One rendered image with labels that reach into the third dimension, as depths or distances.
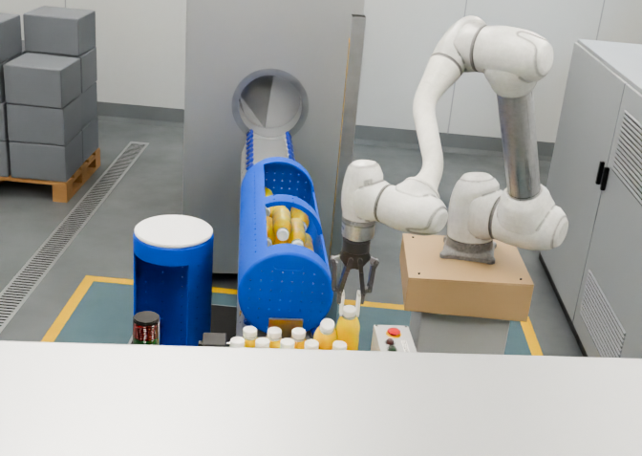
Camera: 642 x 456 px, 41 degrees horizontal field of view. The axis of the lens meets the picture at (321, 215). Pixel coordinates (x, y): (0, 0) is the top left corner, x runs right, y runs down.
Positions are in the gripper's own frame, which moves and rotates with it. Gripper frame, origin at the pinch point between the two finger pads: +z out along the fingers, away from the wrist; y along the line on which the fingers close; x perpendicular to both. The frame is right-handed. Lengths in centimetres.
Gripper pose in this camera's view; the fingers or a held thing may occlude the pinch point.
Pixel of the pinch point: (350, 303)
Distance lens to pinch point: 235.8
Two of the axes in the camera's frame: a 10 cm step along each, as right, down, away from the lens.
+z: -0.8, 9.2, 3.8
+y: -9.9, -0.5, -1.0
